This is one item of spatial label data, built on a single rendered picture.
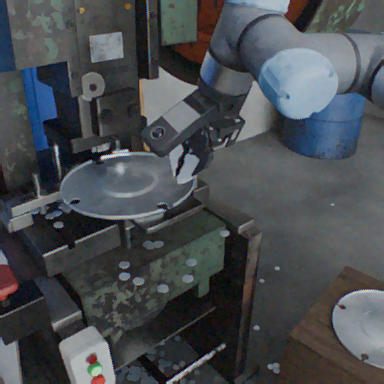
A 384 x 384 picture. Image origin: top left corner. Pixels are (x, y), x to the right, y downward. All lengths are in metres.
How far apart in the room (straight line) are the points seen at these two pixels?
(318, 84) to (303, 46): 0.04
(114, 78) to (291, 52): 0.48
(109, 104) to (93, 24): 0.16
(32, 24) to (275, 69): 0.42
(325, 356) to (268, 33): 0.84
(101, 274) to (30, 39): 0.47
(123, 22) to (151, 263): 0.50
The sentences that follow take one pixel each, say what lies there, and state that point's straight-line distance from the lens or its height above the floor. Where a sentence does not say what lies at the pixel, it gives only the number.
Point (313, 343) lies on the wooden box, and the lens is 1.11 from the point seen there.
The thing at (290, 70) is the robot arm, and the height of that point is 1.10.
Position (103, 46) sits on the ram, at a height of 1.07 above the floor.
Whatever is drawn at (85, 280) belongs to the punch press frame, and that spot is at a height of 0.64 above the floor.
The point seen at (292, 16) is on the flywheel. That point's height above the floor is 1.12.
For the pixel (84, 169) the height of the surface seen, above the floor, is 0.78.
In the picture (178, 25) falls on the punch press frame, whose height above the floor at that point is 1.10.
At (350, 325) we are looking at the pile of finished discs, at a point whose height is 0.35.
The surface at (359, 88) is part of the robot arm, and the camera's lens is 0.51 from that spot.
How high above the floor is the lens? 1.19
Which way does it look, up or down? 30 degrees down
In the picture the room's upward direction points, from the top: straight up
